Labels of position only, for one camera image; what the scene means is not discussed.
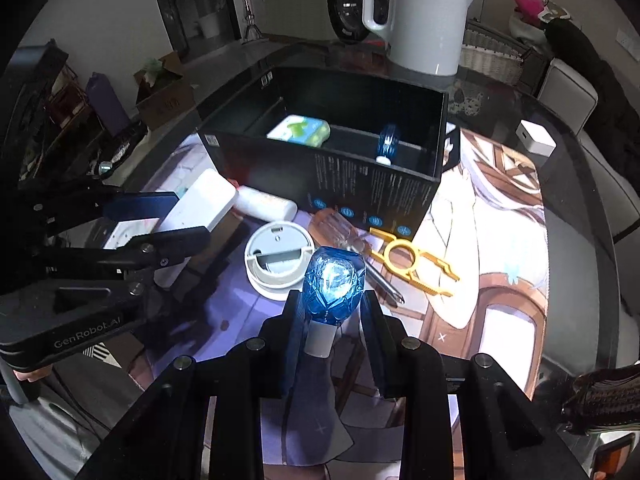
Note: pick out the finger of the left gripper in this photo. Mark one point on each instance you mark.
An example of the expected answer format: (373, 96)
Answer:
(160, 247)
(61, 213)

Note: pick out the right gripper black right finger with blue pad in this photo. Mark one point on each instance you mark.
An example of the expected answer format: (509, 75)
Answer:
(504, 436)

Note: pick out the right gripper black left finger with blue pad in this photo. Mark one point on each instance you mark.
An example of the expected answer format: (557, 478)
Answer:
(202, 419)

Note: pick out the round white smoke detector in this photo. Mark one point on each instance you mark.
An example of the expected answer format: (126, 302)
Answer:
(276, 258)

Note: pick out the white tube with red cap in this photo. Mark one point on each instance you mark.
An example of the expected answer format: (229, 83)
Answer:
(264, 206)

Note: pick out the orange-handled screwdriver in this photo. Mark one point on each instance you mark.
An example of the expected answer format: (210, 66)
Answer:
(330, 228)

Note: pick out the blue crystal bottle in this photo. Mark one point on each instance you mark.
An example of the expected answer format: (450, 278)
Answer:
(387, 144)
(332, 289)

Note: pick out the yellow plastic tool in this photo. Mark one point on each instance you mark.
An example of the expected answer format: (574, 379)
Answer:
(401, 258)

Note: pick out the person's left hand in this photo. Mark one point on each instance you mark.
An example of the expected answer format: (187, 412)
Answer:
(34, 375)

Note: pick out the shoe rack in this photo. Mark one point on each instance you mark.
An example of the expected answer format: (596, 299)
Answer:
(49, 130)

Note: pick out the purple bag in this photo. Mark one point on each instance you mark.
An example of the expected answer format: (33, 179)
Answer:
(103, 99)

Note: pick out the brown cardboard box on floor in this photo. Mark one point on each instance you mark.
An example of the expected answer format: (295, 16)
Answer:
(163, 91)

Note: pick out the anime printed desk mat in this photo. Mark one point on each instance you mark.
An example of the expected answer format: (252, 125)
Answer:
(487, 221)

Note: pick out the green white tissue pack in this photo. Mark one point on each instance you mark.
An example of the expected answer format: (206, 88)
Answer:
(301, 130)

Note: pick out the white waste bin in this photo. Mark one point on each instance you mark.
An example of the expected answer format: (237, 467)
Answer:
(210, 25)

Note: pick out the black cardboard box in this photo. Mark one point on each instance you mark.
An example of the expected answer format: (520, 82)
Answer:
(342, 174)

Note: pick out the blue crystal bottle in box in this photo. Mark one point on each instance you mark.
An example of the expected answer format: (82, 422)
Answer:
(387, 144)

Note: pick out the small white charger cube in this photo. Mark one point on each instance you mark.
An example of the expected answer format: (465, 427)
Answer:
(535, 141)

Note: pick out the washing machine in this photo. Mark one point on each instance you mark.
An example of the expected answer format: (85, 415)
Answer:
(345, 18)

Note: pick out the black jacket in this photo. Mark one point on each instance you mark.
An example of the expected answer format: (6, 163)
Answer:
(614, 124)

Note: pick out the grey sofa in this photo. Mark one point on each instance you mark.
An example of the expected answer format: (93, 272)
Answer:
(595, 107)

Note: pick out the white electric kettle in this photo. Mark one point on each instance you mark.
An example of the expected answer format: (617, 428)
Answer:
(421, 35)

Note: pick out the white woven basket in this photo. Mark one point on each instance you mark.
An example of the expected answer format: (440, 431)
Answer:
(488, 52)

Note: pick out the pink plush toy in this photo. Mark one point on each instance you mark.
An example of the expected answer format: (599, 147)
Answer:
(530, 10)

